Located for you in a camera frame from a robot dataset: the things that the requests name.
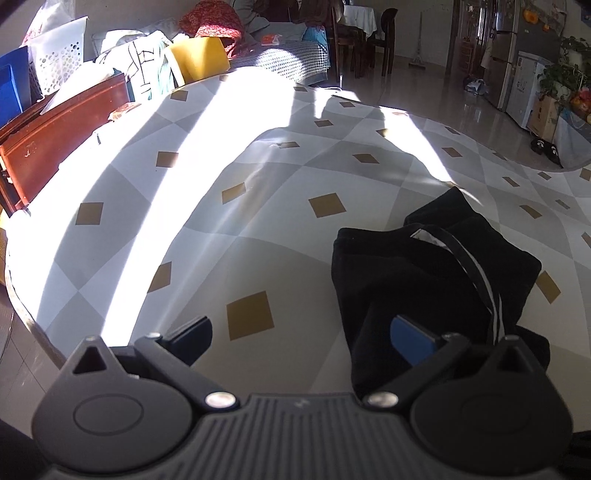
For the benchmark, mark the cardboard box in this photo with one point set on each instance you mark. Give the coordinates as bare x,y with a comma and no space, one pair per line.
542,117

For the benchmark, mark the white chest freezer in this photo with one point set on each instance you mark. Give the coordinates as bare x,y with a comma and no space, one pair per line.
526,87

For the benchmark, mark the red-brown wooden bench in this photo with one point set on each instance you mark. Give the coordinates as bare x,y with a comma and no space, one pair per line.
60,138

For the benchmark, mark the orange packet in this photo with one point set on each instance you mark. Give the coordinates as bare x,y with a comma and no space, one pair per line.
271,39

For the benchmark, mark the houndstooth covered sofa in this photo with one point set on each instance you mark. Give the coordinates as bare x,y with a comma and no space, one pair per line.
286,60

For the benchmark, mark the mop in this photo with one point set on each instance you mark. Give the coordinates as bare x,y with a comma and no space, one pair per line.
419,57

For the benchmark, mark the grey cloth covered table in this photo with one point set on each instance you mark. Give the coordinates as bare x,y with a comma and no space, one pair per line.
572,138

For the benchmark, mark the fruit basket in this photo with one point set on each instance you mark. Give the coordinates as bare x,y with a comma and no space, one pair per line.
581,100

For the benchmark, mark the white perforated laundry basket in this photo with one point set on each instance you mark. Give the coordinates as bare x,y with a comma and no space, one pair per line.
60,55

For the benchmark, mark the white plastic bag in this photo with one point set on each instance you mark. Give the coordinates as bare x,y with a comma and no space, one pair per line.
477,87

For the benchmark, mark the dining table white tablecloth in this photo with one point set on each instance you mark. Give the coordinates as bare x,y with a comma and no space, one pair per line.
360,18

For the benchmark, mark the yellow cushion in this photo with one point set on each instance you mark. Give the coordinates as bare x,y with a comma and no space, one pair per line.
198,57

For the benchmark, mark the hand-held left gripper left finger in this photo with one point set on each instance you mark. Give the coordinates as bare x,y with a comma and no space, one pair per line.
194,336

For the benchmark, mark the blue plastic bin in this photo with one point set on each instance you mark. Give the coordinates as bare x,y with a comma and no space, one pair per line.
11,87

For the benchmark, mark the blue cloth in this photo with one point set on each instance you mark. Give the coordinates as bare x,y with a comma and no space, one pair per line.
316,34

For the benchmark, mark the red knitted blanket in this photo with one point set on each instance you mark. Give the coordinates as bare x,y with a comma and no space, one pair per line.
212,18

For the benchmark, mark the white printed garment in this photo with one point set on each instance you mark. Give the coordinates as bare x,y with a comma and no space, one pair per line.
138,60

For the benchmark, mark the green potted plant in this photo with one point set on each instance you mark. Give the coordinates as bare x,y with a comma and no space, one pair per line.
565,69

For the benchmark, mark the dark wooden dining chair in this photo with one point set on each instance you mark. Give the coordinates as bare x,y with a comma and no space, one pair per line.
348,41
383,37

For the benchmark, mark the black t-shirt white stripes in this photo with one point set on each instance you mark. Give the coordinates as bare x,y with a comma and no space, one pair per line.
415,277

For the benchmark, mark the silver refrigerator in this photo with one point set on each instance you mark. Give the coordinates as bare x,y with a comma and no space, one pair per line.
512,37

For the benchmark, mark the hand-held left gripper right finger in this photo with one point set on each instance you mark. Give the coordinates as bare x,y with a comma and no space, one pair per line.
410,340

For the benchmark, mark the grey pillow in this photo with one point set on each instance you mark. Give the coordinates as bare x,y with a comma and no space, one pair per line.
251,21

